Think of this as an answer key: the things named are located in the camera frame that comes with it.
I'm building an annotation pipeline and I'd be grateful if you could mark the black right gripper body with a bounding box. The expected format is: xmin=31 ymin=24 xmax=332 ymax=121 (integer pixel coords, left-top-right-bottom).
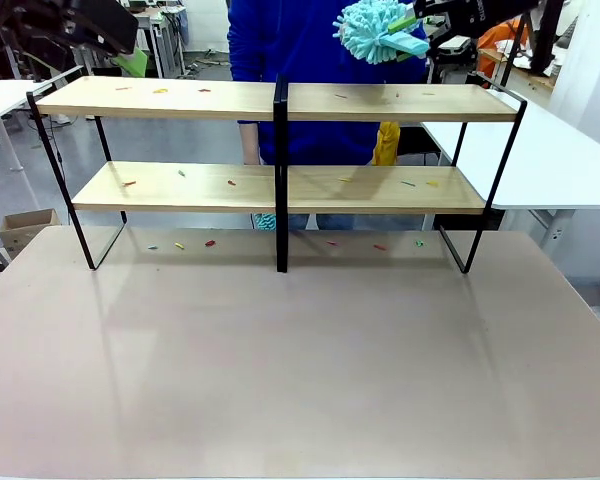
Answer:
xmin=412 ymin=0 xmax=539 ymax=39

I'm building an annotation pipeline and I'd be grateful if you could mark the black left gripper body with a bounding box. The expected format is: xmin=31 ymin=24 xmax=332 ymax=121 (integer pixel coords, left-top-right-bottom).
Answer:
xmin=0 ymin=0 xmax=140 ymax=55

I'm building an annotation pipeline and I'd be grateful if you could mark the teal microfiber duster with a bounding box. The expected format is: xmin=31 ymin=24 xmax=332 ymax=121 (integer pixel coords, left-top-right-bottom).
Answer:
xmin=332 ymin=0 xmax=430 ymax=65

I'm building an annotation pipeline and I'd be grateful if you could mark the yellow cloth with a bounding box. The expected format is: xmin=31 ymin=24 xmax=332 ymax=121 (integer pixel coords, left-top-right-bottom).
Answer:
xmin=371 ymin=120 xmax=402 ymax=167

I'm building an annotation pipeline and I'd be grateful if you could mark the person's right forearm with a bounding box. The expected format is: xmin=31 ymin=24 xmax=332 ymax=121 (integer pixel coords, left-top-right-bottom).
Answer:
xmin=239 ymin=122 xmax=262 ymax=166

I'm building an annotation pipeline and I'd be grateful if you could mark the grey background desk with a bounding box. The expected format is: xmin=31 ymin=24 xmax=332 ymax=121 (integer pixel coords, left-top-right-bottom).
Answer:
xmin=129 ymin=0 xmax=189 ymax=79

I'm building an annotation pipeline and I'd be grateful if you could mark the orange fabric bundle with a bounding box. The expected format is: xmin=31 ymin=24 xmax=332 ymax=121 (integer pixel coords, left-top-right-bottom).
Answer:
xmin=476 ymin=14 xmax=527 ymax=76

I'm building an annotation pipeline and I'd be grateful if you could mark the thin black stand pole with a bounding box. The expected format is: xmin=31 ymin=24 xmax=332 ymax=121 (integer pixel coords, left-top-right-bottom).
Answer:
xmin=499 ymin=14 xmax=527 ymax=87

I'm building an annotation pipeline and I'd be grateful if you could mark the wooden background desk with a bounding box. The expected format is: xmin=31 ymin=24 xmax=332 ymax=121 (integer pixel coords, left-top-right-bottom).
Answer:
xmin=479 ymin=47 xmax=556 ymax=92

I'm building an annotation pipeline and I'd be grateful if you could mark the person in blue sweater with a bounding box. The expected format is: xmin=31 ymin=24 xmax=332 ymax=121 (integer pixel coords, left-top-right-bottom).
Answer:
xmin=227 ymin=0 xmax=431 ymax=232

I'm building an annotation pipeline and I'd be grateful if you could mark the large white side table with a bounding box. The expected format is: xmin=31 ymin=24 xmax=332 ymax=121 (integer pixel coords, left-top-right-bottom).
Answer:
xmin=419 ymin=82 xmax=600 ymax=251

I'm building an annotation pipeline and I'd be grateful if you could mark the cardboard box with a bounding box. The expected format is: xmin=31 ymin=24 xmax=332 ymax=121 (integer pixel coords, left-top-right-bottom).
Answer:
xmin=0 ymin=208 xmax=62 ymax=261

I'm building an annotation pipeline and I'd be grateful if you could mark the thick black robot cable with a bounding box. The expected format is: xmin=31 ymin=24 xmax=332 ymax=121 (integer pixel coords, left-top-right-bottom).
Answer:
xmin=528 ymin=0 xmax=566 ymax=72

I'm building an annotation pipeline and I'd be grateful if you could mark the wooden shelf unit black frame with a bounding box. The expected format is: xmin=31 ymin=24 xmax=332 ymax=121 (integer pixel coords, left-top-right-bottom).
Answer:
xmin=25 ymin=73 xmax=529 ymax=275

